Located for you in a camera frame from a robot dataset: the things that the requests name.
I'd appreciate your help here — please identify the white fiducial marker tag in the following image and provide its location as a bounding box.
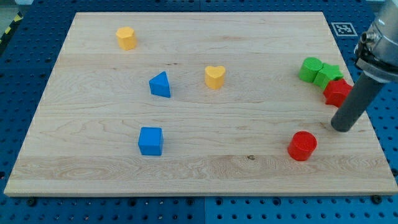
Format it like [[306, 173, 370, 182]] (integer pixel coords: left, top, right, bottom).
[[331, 22, 358, 37]]

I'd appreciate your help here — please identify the blue cube block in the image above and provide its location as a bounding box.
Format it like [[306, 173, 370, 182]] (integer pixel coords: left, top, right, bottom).
[[138, 127, 164, 156]]

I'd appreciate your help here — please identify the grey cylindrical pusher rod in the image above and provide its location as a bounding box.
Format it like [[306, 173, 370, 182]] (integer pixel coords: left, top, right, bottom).
[[330, 72, 387, 133]]

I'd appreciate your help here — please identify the yellow hexagon block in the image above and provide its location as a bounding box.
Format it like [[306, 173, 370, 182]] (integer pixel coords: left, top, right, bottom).
[[116, 27, 137, 50]]

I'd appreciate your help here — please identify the yellow heart block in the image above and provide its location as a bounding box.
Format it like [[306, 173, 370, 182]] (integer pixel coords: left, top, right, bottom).
[[205, 65, 226, 90]]

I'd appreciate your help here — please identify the red star block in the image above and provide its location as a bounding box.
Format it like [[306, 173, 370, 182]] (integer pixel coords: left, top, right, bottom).
[[323, 79, 353, 108]]

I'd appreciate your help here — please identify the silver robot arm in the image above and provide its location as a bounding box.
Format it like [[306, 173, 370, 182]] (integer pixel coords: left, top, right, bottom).
[[354, 0, 397, 83]]

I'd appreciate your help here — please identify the green star block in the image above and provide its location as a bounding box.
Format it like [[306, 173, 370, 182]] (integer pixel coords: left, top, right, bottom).
[[313, 63, 344, 90]]

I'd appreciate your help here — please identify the blue triangle block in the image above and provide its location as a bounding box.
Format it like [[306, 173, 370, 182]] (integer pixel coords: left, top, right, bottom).
[[149, 71, 171, 98]]

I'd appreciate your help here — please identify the red cylinder block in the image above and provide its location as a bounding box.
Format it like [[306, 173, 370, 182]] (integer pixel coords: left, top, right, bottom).
[[287, 131, 317, 161]]

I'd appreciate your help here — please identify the green cylinder block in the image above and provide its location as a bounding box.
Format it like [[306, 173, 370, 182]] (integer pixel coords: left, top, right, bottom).
[[298, 57, 323, 83]]

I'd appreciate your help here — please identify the wooden board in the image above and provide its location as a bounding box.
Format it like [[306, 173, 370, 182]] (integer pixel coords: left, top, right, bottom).
[[4, 12, 397, 197]]

